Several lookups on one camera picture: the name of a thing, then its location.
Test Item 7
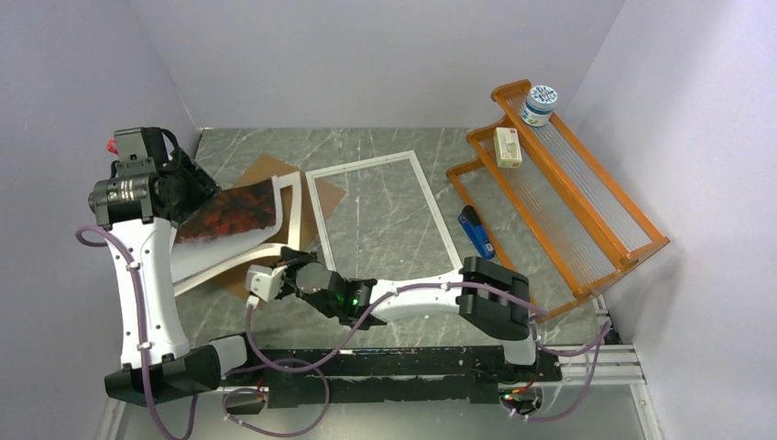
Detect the white picture frame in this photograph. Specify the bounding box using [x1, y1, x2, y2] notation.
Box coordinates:
[307, 150, 462, 281]

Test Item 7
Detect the red and white photo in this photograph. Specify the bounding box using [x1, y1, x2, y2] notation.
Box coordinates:
[170, 177, 283, 282]

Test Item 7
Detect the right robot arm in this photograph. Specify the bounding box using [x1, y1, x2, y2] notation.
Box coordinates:
[271, 247, 545, 380]

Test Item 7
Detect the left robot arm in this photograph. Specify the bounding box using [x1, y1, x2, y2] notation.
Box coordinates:
[88, 126, 263, 407]

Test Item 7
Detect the brown backing board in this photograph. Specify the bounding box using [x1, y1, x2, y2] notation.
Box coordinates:
[212, 152, 348, 302]

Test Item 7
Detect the blue stapler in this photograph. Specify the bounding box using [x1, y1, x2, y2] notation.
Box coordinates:
[457, 204, 496, 260]

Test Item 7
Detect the small cream box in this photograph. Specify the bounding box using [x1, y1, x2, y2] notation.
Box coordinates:
[493, 126, 523, 169]

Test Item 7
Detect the orange wooden shelf rack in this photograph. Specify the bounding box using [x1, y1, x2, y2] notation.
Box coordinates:
[446, 79, 670, 319]

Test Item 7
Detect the blue white round jar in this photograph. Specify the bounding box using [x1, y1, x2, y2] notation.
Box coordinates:
[520, 85, 559, 127]

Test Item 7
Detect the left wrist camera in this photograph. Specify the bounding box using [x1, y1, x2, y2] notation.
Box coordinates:
[106, 138, 118, 155]

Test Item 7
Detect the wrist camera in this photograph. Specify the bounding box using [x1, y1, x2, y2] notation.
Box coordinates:
[106, 138, 118, 155]
[245, 265, 286, 308]

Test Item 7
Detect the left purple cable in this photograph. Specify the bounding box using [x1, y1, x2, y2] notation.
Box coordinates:
[75, 225, 334, 440]

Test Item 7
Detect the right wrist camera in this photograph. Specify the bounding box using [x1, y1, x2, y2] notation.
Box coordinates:
[245, 265, 286, 308]

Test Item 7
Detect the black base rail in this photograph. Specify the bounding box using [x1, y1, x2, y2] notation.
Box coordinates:
[221, 345, 563, 409]

